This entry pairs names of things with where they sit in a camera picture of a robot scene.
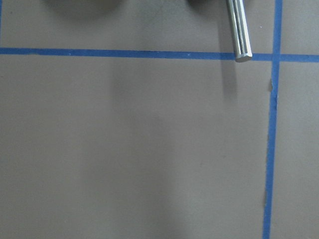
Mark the steel muddler black cap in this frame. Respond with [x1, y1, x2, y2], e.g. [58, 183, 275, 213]
[226, 0, 253, 63]

